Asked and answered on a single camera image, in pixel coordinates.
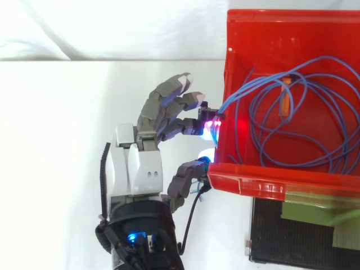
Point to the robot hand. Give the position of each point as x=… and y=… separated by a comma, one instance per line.
x=140, y=166

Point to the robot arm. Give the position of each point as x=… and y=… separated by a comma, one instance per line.
x=140, y=216

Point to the red bin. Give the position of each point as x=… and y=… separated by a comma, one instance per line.
x=306, y=180

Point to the orange strip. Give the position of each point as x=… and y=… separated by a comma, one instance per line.
x=285, y=101

